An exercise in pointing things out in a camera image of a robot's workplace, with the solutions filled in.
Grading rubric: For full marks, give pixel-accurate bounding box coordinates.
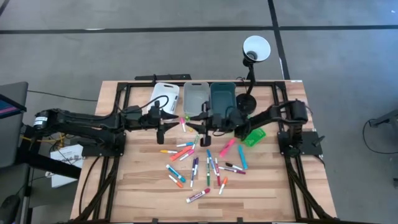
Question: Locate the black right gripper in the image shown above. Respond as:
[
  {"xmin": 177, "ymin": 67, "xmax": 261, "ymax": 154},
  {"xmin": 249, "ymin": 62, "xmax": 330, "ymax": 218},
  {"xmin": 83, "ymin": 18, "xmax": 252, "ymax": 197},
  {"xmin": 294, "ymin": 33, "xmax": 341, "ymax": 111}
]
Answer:
[{"xmin": 185, "ymin": 101, "xmax": 242, "ymax": 147}]

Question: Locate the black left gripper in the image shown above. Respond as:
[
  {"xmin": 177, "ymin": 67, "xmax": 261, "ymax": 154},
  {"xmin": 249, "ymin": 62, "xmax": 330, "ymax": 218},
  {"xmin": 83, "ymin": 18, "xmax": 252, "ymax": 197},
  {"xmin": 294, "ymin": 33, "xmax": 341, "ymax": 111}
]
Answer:
[{"xmin": 142, "ymin": 106, "xmax": 180, "ymax": 145}]

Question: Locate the white plastic bin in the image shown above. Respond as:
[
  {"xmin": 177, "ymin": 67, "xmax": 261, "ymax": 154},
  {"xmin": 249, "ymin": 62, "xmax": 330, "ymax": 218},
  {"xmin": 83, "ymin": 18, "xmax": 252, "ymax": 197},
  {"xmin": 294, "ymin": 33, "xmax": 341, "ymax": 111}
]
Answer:
[{"xmin": 148, "ymin": 82, "xmax": 180, "ymax": 116}]

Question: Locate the blue thin marker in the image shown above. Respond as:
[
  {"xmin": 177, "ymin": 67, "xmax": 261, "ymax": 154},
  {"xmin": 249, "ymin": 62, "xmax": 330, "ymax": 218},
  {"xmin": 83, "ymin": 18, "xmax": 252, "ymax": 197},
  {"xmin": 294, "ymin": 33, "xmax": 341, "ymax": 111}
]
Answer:
[{"xmin": 206, "ymin": 149, "xmax": 218, "ymax": 175}]

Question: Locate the orange highlighter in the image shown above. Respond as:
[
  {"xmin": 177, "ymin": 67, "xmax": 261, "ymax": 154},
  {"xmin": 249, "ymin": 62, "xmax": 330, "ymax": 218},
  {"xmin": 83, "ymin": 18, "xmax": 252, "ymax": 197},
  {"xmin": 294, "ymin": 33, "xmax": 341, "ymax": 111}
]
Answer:
[{"xmin": 169, "ymin": 145, "xmax": 193, "ymax": 162}]

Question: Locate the pink highlighter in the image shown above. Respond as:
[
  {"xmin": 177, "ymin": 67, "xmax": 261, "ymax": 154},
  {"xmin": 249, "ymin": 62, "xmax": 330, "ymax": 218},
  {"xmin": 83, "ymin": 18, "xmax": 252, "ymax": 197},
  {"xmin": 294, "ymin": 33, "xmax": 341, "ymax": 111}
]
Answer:
[{"xmin": 219, "ymin": 138, "xmax": 236, "ymax": 158}]

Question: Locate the teal fat marker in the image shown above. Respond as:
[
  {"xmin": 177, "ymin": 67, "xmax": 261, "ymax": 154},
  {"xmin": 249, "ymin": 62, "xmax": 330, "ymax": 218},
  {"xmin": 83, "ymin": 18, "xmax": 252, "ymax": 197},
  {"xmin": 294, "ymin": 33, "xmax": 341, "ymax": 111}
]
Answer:
[{"xmin": 165, "ymin": 164, "xmax": 187, "ymax": 184}]

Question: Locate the black cap white marker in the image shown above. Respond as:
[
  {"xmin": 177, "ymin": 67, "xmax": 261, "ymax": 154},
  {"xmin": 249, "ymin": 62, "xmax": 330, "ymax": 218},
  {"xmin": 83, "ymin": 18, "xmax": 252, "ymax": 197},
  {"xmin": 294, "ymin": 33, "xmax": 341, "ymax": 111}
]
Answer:
[{"xmin": 224, "ymin": 162, "xmax": 244, "ymax": 172}]

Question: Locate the light blue highlighter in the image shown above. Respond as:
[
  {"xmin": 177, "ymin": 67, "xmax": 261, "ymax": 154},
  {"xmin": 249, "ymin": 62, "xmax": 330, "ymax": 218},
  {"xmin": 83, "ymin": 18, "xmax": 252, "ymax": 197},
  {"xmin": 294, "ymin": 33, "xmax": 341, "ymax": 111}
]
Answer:
[{"xmin": 238, "ymin": 144, "xmax": 249, "ymax": 170}]

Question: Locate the green plastic mesh basket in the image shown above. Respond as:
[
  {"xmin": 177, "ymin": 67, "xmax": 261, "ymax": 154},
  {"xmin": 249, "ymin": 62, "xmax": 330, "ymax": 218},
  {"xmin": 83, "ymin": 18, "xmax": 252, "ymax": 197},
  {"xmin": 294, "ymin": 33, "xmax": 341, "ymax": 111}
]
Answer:
[{"xmin": 242, "ymin": 127, "xmax": 267, "ymax": 147}]

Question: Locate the red thin marker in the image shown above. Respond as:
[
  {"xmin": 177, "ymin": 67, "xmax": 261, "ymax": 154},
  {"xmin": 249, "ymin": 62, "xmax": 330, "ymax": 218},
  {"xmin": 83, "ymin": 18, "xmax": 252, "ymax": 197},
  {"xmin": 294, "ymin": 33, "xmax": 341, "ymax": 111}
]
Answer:
[{"xmin": 215, "ymin": 157, "xmax": 221, "ymax": 187}]

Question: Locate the maroon thin marker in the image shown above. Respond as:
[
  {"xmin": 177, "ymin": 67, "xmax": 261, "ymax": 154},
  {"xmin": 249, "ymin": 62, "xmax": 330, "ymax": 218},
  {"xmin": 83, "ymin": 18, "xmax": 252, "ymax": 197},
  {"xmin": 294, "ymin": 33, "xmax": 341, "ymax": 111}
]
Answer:
[{"xmin": 218, "ymin": 166, "xmax": 246, "ymax": 175}]

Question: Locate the orange cap white marker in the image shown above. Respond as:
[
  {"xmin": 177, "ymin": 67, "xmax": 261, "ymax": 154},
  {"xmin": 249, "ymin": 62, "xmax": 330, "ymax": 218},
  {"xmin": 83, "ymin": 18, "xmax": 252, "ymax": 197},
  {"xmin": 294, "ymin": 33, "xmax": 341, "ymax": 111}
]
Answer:
[
  {"xmin": 168, "ymin": 174, "xmax": 185, "ymax": 189},
  {"xmin": 218, "ymin": 176, "xmax": 229, "ymax": 195}
]

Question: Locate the dark red fat marker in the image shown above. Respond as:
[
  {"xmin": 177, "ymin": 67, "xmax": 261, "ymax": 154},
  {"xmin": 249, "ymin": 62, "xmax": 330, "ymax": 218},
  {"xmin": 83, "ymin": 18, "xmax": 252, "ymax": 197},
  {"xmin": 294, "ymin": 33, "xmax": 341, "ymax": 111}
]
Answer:
[{"xmin": 185, "ymin": 187, "xmax": 211, "ymax": 204}]

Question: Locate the grey plastic bin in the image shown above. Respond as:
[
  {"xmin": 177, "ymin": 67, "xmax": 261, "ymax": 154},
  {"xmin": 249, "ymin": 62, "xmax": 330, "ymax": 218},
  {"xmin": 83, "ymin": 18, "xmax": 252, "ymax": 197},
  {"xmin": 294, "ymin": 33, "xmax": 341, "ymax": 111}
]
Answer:
[{"xmin": 182, "ymin": 81, "xmax": 211, "ymax": 118}]

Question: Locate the dark teal plastic bin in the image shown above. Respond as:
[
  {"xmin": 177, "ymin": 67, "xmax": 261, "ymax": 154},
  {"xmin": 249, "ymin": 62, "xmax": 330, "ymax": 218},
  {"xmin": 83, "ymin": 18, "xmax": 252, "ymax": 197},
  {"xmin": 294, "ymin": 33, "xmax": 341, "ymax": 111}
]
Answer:
[{"xmin": 210, "ymin": 82, "xmax": 237, "ymax": 114}]

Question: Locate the black power strip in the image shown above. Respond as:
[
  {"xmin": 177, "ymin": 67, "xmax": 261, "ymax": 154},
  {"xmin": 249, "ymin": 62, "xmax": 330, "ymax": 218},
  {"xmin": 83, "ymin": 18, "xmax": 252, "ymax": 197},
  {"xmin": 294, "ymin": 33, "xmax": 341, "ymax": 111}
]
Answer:
[{"xmin": 134, "ymin": 73, "xmax": 192, "ymax": 83}]

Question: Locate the black gooseneck desk lamp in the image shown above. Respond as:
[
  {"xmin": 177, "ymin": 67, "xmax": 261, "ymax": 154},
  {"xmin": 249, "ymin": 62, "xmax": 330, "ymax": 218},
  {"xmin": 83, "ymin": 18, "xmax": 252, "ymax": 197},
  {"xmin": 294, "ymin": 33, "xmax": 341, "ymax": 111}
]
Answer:
[{"xmin": 235, "ymin": 35, "xmax": 272, "ymax": 115}]

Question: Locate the white paper sheet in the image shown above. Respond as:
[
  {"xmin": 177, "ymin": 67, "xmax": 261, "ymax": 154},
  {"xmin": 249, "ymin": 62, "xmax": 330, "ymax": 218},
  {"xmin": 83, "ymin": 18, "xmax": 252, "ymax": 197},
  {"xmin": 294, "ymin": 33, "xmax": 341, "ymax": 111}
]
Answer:
[{"xmin": 49, "ymin": 143, "xmax": 85, "ymax": 189}]

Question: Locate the black stand leg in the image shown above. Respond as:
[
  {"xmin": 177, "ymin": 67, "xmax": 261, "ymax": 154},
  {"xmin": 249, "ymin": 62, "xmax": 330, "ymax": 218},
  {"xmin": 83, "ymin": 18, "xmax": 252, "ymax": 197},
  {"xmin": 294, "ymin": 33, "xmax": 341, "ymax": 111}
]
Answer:
[{"xmin": 15, "ymin": 124, "xmax": 82, "ymax": 180}]

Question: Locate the dark monitor with coloured screen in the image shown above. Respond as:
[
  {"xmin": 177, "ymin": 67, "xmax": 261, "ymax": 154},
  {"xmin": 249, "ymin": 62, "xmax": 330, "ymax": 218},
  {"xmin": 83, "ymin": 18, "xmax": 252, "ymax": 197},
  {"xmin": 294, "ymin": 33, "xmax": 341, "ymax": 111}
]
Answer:
[{"xmin": 0, "ymin": 93, "xmax": 27, "ymax": 120}]

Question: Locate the black computer mouse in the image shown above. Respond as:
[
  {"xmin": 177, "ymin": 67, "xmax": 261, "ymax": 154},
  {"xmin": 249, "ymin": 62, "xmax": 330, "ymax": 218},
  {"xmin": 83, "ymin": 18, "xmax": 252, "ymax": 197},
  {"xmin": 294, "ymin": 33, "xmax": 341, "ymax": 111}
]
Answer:
[{"xmin": 0, "ymin": 194, "xmax": 21, "ymax": 224}]

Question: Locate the grey table leg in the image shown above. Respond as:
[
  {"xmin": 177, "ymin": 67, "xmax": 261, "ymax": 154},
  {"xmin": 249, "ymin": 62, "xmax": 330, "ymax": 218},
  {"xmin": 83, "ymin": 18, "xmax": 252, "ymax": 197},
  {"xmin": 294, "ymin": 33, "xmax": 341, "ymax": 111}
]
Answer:
[{"xmin": 369, "ymin": 108, "xmax": 398, "ymax": 128}]

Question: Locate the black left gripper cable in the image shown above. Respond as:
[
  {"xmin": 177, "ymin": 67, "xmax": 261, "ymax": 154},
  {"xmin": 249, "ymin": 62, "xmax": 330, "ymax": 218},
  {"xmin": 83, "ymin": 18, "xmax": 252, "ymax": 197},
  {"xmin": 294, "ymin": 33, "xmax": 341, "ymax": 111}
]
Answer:
[{"xmin": 123, "ymin": 95, "xmax": 170, "ymax": 114}]

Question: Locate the black aluminium table frame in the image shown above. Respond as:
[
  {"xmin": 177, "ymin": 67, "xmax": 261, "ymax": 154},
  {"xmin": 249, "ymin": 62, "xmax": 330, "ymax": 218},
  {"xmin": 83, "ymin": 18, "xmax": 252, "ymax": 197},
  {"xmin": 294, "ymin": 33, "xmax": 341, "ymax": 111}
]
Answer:
[{"xmin": 67, "ymin": 80, "xmax": 338, "ymax": 224}]

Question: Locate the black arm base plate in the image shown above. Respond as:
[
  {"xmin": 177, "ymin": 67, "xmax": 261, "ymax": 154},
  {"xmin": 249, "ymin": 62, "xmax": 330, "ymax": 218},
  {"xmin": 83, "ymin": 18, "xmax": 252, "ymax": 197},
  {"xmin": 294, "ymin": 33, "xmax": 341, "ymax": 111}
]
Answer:
[
  {"xmin": 81, "ymin": 132, "xmax": 127, "ymax": 157},
  {"xmin": 277, "ymin": 130, "xmax": 326, "ymax": 156}
]

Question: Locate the black floor cable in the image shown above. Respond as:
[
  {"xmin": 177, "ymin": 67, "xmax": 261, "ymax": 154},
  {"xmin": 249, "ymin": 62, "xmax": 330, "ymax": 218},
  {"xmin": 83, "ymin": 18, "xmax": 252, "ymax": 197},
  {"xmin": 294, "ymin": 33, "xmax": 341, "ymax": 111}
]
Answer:
[
  {"xmin": 27, "ymin": 90, "xmax": 99, "ymax": 103},
  {"xmin": 362, "ymin": 118, "xmax": 398, "ymax": 155}
]

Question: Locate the yellow cable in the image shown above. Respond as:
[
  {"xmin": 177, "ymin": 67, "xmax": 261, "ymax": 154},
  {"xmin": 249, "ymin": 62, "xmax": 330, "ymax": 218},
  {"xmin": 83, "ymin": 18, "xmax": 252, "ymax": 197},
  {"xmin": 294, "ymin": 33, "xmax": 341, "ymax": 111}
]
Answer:
[{"xmin": 21, "ymin": 132, "xmax": 68, "ymax": 147}]

